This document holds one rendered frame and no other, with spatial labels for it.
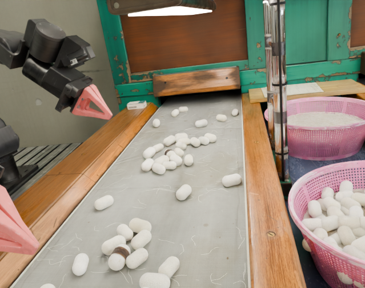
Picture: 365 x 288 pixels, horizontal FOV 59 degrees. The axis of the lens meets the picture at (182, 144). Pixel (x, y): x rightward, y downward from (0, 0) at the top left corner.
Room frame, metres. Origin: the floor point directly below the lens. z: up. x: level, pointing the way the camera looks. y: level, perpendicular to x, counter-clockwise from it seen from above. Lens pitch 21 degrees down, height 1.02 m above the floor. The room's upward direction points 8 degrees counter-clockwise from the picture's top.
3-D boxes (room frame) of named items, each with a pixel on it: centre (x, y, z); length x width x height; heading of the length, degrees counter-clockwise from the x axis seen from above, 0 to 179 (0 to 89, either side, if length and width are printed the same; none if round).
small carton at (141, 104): (1.11, 0.14, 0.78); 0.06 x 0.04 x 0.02; 78
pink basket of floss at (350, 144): (0.78, -0.35, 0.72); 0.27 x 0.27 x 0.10
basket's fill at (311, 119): (0.78, -0.35, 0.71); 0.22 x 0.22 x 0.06
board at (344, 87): (0.99, -0.40, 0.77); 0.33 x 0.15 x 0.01; 78
